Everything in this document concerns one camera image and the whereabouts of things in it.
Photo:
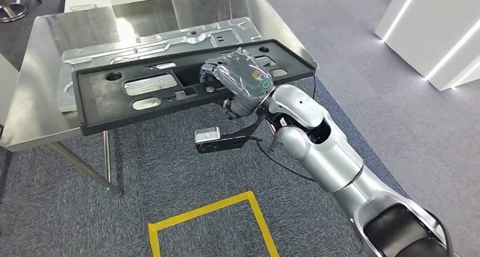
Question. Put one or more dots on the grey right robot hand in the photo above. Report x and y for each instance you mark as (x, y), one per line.
(243, 79)

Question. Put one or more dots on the black plastic plate holder part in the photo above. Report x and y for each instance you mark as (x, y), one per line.
(97, 105)

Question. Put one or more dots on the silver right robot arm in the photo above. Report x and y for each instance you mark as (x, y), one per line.
(330, 161)

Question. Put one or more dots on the steel workbench table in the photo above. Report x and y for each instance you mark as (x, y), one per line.
(33, 97)

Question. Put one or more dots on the stamped sheet metal panel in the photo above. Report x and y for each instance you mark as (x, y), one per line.
(168, 41)

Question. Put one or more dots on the clear glasses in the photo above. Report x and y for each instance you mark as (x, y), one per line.
(77, 7)

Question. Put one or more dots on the white display counter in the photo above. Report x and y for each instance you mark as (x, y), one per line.
(431, 22)

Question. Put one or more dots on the white side table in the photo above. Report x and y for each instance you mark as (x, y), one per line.
(7, 86)

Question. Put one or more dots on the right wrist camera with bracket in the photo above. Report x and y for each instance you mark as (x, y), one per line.
(207, 134)

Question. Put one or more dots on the chrome stanchion post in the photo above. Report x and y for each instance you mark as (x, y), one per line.
(13, 13)

